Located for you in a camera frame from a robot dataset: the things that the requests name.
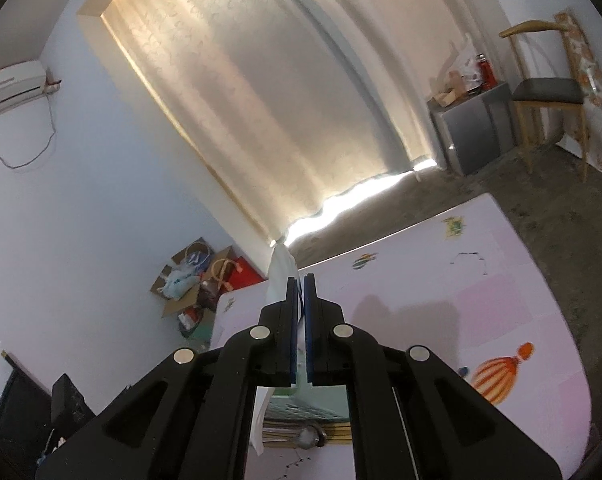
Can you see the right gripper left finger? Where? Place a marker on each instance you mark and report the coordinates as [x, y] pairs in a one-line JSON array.
[[188, 420]]

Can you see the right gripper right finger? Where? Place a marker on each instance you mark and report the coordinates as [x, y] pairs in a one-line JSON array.
[[411, 415]]

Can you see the dark metal spoon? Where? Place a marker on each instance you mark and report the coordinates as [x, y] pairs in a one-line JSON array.
[[303, 430]]

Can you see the green paper bag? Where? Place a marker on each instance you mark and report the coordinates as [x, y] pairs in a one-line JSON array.
[[196, 325]]

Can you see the green star-pattern utensil basket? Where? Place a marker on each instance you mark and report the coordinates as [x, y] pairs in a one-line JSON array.
[[322, 404]]

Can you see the cardboard box pile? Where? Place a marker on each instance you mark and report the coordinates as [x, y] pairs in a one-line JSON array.
[[193, 278]]

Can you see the red paper bag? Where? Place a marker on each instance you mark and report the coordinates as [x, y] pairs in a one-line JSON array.
[[235, 274]]

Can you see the grey metal cabinet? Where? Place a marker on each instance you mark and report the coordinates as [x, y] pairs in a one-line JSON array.
[[475, 132]]

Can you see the red thermos bottle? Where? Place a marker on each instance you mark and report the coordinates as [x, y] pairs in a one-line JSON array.
[[489, 80]]

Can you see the beige window curtain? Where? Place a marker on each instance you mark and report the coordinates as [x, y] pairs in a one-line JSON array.
[[291, 102]]

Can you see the wooden chair black seat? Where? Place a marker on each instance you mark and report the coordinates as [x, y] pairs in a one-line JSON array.
[[543, 92]]

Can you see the white air conditioner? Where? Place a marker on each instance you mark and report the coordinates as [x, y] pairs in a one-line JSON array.
[[20, 83]]

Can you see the floral cushion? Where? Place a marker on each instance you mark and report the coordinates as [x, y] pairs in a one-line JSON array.
[[583, 63]]

